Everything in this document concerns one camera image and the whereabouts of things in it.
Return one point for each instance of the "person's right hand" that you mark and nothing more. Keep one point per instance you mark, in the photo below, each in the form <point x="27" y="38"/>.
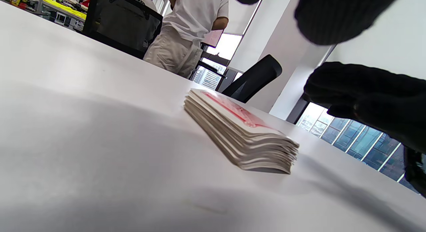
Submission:
<point x="382" y="99"/>

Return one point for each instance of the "person's left hand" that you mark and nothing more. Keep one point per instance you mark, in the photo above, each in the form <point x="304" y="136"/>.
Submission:
<point x="332" y="15"/>

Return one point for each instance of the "deck of playing cards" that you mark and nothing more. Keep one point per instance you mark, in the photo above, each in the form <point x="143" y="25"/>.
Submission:
<point x="233" y="132"/>

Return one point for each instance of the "glass window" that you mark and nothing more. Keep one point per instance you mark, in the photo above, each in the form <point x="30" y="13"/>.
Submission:
<point x="352" y="142"/>

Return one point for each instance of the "black mesh office chair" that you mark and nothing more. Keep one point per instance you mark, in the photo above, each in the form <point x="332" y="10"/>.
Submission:
<point x="256" y="75"/>
<point x="123" y="29"/>

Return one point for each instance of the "yellow sheet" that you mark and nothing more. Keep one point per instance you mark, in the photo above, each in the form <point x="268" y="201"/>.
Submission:
<point x="63" y="7"/>

